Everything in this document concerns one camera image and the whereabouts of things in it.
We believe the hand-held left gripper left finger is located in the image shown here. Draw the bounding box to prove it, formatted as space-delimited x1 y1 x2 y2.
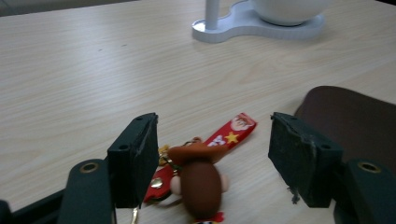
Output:
106 112 160 209

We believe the white bowl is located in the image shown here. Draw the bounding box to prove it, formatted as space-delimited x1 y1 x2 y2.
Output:
250 0 332 27

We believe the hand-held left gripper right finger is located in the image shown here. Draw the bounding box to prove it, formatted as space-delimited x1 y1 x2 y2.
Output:
267 111 344 209

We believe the cowboy doll keychain red strap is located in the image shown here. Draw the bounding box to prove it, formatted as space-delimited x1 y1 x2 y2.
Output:
130 112 258 224

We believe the dark brown leather pad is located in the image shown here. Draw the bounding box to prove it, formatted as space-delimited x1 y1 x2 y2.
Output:
293 85 396 175

